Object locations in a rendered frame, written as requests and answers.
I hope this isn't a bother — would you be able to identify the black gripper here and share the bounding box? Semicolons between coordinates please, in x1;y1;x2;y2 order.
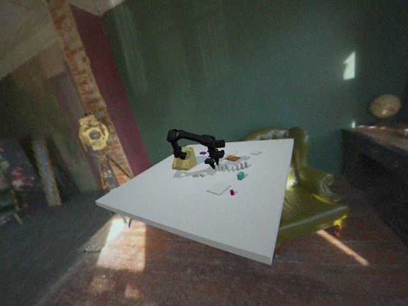
204;148;219;169

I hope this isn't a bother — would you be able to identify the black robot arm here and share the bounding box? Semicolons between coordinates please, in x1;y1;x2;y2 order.
167;129;225;159

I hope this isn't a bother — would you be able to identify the teal cube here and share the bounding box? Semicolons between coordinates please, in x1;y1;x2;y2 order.
237;171;245;180

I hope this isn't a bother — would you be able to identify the orange flat slab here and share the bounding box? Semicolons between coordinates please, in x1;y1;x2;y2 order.
225;156;240;162

